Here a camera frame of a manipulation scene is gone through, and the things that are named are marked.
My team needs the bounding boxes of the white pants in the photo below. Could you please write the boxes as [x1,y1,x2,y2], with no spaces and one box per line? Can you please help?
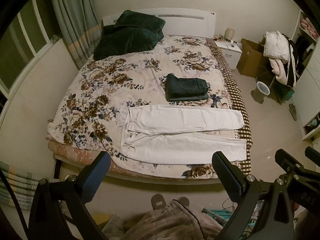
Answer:
[120,105,246,165]

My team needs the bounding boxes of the striped folded blanket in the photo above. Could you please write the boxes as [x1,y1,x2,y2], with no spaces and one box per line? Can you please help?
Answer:
[0,161,42,210]

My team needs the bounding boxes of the floral bed quilt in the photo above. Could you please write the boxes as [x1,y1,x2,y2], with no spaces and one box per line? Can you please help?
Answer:
[47,36,240,179]

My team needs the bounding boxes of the white shelf unit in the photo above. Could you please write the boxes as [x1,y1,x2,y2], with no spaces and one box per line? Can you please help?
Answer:
[292,10,319,140]

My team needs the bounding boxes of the folded dark green pants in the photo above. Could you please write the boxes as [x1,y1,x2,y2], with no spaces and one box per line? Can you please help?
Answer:
[165,74,209,102]

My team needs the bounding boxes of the grey waste bin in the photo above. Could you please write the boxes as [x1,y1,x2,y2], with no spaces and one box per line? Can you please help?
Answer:
[251,81,270,103]

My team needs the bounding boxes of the grey slipper right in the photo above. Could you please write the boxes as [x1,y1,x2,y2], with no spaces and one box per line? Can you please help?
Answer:
[177,196,190,207]

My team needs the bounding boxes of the pink garment on rack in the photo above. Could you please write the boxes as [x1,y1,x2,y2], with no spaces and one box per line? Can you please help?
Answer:
[269,59,287,85]

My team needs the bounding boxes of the white bed headboard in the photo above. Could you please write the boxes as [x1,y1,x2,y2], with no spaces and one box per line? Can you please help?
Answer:
[102,7,217,39]

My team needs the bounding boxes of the brown cardboard box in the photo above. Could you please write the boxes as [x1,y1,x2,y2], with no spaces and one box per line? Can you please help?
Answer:
[236,38,268,77]

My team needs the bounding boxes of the plaid pajama legs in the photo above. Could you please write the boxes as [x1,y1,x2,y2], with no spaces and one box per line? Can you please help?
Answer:
[122,200,223,239]

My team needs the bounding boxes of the grey slipper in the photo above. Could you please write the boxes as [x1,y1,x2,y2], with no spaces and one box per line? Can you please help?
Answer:
[177,196,190,207]
[151,193,167,210]

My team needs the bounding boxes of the dark green folded blanket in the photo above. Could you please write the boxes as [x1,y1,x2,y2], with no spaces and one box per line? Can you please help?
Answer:
[93,25,164,61]

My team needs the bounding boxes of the green striped curtain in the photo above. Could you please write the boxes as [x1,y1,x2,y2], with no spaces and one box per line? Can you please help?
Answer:
[52,0,101,69]

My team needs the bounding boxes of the grey slipper left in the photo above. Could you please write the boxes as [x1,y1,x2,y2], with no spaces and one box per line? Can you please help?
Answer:
[151,193,167,210]

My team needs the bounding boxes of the white nightstand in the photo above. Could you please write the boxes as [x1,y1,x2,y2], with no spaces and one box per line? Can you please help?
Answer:
[215,40,242,70]

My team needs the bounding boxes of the checkered brown bed sheet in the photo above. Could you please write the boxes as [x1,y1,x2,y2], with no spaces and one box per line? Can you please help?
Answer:
[206,38,253,175]

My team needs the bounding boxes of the white jacket on rack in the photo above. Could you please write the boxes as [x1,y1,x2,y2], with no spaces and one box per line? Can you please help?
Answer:
[264,31,290,62]

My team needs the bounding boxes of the dark green top pillow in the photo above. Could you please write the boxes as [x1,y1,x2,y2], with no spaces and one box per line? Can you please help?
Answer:
[114,10,165,33]

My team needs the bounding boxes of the white framed window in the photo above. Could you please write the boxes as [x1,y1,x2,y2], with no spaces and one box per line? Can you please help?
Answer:
[1,0,60,99]

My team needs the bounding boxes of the beige table lamp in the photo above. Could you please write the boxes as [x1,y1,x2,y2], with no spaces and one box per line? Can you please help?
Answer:
[224,28,235,41]

